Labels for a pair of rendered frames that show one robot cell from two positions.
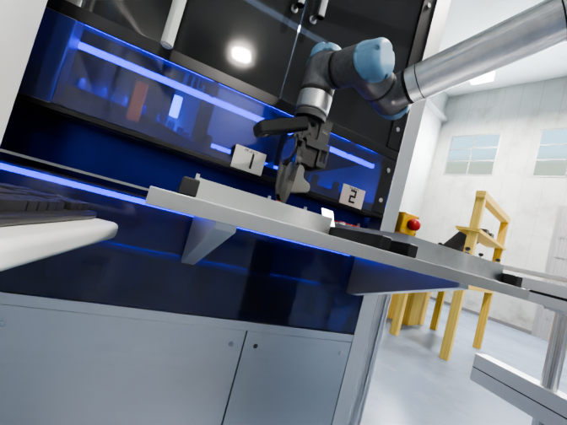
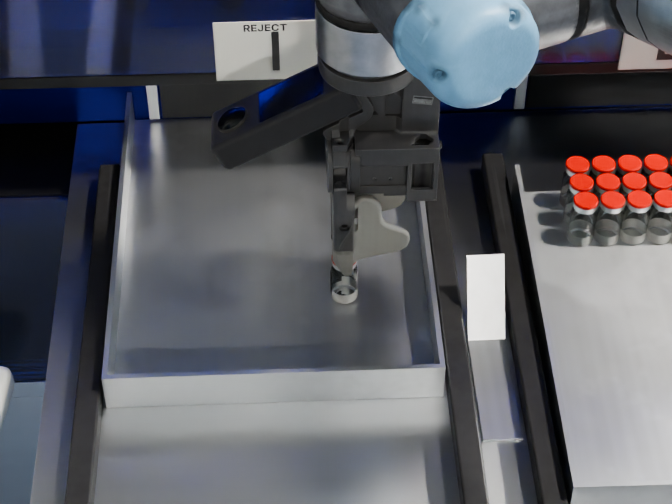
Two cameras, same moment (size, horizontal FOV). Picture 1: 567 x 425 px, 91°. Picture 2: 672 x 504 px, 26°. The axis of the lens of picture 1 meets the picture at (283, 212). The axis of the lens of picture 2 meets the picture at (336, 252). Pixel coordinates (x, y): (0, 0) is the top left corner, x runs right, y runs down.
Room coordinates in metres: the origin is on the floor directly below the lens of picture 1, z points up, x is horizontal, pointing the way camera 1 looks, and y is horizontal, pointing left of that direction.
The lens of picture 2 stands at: (-0.16, -0.25, 1.76)
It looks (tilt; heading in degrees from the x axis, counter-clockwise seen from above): 45 degrees down; 19
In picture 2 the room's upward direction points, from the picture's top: straight up
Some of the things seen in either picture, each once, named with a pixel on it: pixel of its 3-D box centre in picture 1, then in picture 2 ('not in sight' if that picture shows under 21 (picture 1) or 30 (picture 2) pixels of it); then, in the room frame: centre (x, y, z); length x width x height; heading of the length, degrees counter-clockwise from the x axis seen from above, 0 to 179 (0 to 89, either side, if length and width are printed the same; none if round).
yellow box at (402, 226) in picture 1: (402, 223); not in sight; (0.98, -0.41, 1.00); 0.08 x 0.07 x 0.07; 22
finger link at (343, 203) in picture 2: (294, 161); (343, 198); (0.59, 0.01, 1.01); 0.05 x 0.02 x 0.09; 22
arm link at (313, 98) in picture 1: (312, 106); (369, 24); (0.62, 0.00, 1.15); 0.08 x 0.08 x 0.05
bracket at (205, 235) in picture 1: (201, 247); not in sight; (0.54, 0.13, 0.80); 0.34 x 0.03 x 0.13; 22
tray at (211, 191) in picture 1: (245, 206); (271, 231); (0.65, 0.09, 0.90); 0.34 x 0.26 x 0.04; 22
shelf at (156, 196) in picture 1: (318, 238); (479, 308); (0.65, -0.09, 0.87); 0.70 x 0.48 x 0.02; 112
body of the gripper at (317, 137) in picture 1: (306, 142); (377, 116); (0.62, -0.01, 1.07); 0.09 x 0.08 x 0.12; 112
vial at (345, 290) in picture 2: not in sight; (344, 277); (0.61, 0.01, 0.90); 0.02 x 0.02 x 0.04
